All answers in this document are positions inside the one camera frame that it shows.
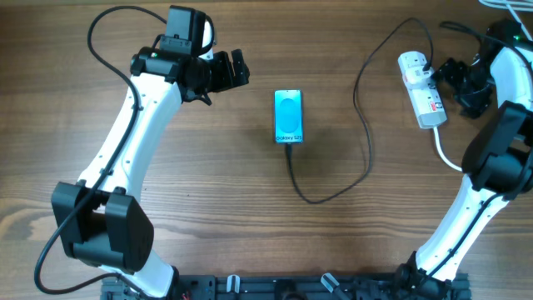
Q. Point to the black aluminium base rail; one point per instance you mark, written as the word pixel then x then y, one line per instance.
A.
pixel 367 286

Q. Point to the white charger plug adapter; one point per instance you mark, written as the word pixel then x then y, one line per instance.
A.
pixel 417 77

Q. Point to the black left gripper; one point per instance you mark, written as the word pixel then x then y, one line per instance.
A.
pixel 225 78

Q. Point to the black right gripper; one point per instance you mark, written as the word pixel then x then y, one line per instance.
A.
pixel 449 71

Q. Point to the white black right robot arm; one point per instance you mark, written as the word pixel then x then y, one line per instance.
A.
pixel 495 172

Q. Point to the cyan screen smartphone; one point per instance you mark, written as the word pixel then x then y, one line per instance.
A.
pixel 288 116

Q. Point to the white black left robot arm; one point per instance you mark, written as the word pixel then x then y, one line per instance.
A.
pixel 100 221

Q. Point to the white power strip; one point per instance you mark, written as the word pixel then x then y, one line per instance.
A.
pixel 426 102

